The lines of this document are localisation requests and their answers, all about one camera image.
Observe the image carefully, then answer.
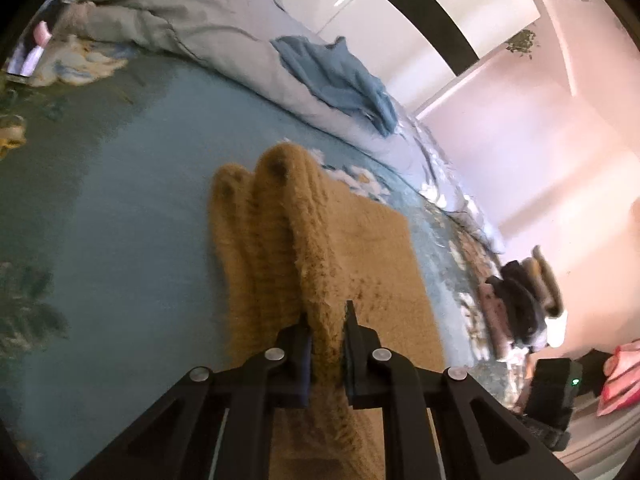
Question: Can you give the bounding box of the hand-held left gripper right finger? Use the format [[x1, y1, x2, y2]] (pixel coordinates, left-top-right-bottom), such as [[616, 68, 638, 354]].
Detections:
[[342, 301, 591, 480]]

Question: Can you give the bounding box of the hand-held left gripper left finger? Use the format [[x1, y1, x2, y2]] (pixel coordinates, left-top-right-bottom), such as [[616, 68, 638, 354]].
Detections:
[[70, 312, 314, 480]]

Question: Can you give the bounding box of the tan fuzzy towel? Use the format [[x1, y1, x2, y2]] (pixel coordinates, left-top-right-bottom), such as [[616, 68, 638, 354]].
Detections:
[[207, 142, 447, 480]]

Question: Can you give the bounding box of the person's right hand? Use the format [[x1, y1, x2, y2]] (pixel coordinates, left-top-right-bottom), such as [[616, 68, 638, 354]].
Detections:
[[596, 339, 640, 417]]

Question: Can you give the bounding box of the black folded garment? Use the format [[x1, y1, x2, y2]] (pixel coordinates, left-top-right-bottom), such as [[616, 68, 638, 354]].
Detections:
[[487, 260, 548, 348]]

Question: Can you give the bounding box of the pinkish-brown folded garment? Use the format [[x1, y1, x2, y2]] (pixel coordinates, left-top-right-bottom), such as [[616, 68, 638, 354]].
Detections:
[[477, 282, 516, 360]]

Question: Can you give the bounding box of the tan folded garment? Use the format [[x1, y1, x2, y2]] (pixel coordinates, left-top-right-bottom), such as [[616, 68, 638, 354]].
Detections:
[[530, 245, 565, 317]]

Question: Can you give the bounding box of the teal floral bed sheet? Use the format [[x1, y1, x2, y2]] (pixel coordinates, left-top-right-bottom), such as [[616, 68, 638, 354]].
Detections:
[[0, 49, 532, 480]]

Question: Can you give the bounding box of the blue cloth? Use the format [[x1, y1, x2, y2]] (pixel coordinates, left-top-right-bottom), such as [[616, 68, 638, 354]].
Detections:
[[270, 35, 401, 137]]

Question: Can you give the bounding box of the white wardrobe with black stripe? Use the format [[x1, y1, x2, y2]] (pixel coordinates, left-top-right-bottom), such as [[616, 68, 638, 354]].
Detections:
[[265, 0, 543, 117]]

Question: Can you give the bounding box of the grey-blue duvet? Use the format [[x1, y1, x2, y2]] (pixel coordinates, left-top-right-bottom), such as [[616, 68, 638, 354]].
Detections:
[[64, 0, 507, 256]]

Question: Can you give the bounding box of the floral pillow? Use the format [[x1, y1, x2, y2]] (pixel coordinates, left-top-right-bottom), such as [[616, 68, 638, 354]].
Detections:
[[27, 35, 128, 87]]

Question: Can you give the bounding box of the leafy wall decoration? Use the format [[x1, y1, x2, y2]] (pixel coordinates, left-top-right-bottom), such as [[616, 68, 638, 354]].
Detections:
[[505, 29, 540, 59]]

